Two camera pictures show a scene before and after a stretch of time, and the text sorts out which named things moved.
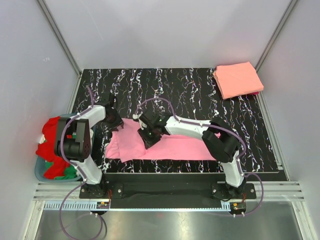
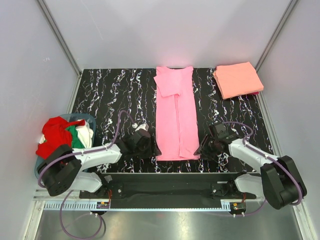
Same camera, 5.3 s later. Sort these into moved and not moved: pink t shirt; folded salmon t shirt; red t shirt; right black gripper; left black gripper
Moved: left black gripper; pink t shirt; right black gripper
Not moved: folded salmon t shirt; red t shirt
